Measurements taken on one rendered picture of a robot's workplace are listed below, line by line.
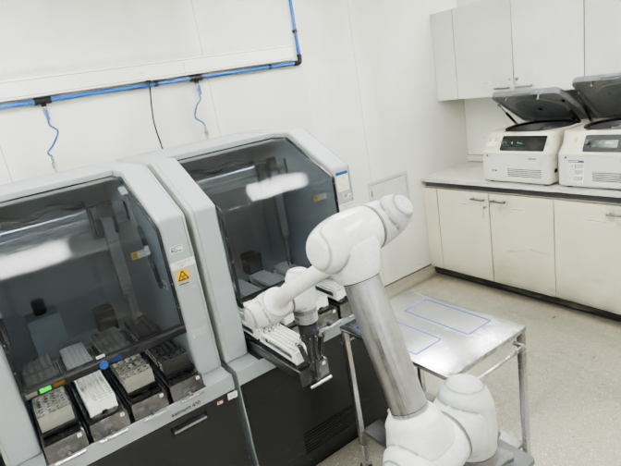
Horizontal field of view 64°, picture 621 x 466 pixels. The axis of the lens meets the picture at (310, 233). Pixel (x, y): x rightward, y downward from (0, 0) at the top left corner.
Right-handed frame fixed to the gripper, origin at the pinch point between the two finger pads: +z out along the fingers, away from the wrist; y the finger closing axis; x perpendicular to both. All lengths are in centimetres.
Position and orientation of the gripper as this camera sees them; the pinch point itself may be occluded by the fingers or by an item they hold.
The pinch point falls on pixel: (315, 368)
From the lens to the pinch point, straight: 199.9
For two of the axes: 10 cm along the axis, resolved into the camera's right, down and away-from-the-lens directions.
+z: 1.7, 9.4, 2.8
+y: -8.0, 3.0, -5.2
